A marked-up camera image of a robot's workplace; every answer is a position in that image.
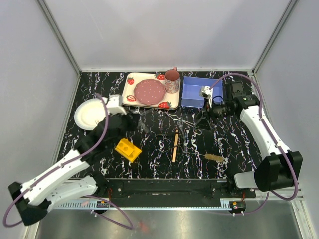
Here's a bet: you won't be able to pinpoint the purple cable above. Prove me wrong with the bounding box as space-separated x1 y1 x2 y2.
2 93 135 230
206 72 299 217

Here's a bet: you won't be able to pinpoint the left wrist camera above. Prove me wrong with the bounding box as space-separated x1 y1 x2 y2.
106 95 127 115

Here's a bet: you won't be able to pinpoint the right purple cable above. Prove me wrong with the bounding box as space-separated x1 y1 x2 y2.
206 72 299 217

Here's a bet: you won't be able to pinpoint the wooden test tube clamp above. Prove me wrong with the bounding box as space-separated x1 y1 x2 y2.
172 129 179 163

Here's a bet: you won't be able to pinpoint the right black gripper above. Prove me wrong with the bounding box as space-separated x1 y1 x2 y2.
193 97 235 131

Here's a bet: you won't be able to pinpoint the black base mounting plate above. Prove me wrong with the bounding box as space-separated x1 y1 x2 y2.
93 179 256 208

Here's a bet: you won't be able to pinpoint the strawberry pattern tray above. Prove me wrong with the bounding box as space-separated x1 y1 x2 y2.
122 72 180 110

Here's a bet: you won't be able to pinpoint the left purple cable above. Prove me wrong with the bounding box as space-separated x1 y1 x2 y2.
2 93 135 230

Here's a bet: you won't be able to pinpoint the pink floral mug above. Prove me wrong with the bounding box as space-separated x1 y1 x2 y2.
165 67 180 94

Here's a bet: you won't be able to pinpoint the test tube brush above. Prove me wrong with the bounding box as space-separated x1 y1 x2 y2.
186 152 225 163

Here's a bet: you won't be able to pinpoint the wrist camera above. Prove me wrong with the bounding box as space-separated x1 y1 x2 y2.
199 86 213 100
106 95 127 115

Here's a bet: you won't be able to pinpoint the blue plastic drawer box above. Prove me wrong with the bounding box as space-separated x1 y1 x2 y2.
181 76 224 108

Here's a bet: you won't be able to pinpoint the metal crucible tongs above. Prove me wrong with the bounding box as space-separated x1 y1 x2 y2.
165 112 202 137

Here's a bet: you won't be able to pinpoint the pink dotted plate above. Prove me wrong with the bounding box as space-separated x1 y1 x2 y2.
133 79 166 106

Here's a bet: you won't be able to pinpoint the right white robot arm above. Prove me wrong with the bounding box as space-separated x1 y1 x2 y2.
195 82 303 198

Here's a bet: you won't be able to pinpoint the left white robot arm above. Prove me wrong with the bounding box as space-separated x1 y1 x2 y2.
8 112 141 226

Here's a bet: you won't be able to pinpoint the yellow test tube rack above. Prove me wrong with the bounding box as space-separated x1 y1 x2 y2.
115 138 142 163

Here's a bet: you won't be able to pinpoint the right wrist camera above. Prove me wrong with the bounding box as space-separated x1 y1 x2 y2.
199 86 213 100

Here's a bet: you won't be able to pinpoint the white paper plate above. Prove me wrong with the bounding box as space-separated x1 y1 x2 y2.
74 99 105 131

